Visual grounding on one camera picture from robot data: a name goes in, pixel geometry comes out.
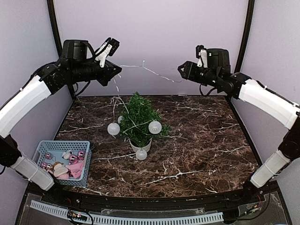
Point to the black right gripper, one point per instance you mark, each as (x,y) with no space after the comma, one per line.
(188,72)

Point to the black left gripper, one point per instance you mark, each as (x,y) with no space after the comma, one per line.
(109,71)

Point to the white ball string lights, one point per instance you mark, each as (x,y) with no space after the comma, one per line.
(113,128)

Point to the small green christmas tree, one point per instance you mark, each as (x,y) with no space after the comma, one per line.
(136,117)

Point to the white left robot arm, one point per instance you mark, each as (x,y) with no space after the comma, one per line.
(46,81)

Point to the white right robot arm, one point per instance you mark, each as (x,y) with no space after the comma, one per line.
(284,111)

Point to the pink bauble ornaments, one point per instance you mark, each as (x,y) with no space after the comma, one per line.
(64,165)

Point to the light blue plastic basket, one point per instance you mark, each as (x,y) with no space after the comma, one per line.
(56,146)

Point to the white perforated cable tray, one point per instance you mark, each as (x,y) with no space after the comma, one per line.
(124,218)

